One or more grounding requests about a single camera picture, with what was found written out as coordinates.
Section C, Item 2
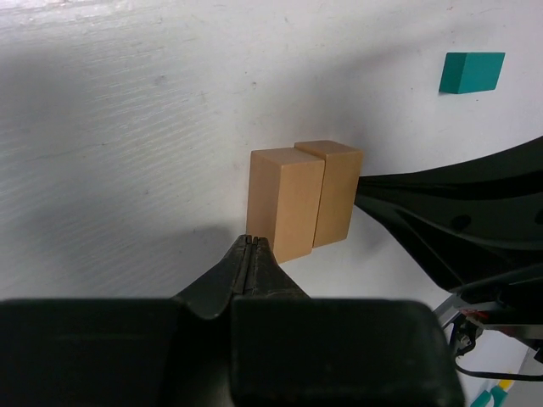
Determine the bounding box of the teal triangular wood block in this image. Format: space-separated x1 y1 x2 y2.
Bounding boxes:
470 380 514 407

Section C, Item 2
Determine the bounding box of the natural wood block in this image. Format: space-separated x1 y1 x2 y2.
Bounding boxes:
246 148 325 264
294 140 363 248

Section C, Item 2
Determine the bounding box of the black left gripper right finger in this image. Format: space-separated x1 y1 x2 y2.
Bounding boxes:
231 238 465 406

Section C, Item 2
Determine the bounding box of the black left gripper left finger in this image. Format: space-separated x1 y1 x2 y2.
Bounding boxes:
1 235 250 406

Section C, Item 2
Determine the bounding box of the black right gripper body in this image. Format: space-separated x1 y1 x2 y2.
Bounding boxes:
434 265 542 363

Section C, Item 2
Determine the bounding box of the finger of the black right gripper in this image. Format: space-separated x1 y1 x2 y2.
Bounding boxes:
355 138 542 293

